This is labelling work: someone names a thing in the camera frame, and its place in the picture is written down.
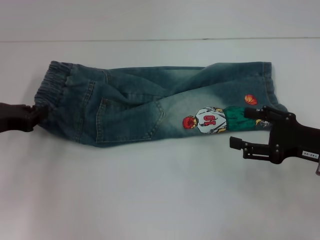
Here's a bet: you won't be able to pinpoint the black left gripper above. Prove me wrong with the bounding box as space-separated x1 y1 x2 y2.
0 101 51 134

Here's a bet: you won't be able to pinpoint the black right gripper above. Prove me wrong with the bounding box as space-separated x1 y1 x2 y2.
229 105 320 165

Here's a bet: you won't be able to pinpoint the blue denim shorts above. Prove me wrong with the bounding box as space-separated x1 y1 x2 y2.
33 59 290 149

